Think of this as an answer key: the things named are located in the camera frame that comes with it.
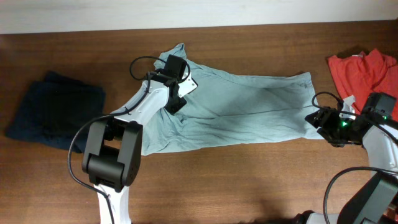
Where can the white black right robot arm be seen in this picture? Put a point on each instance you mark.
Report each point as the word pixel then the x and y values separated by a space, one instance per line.
pixel 376 132

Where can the light blue t-shirt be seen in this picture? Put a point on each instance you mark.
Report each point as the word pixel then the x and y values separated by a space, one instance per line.
pixel 228 109

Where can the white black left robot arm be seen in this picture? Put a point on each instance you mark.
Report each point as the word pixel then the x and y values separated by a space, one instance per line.
pixel 112 155

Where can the dark navy folded garment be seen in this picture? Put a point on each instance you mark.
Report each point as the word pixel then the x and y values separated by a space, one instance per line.
pixel 54 109

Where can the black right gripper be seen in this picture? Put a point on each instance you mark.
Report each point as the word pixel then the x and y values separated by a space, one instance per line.
pixel 325 119

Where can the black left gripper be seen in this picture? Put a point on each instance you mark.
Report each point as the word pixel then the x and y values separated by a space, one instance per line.
pixel 173 107

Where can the red garment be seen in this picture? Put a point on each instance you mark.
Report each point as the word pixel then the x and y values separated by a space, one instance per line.
pixel 362 74

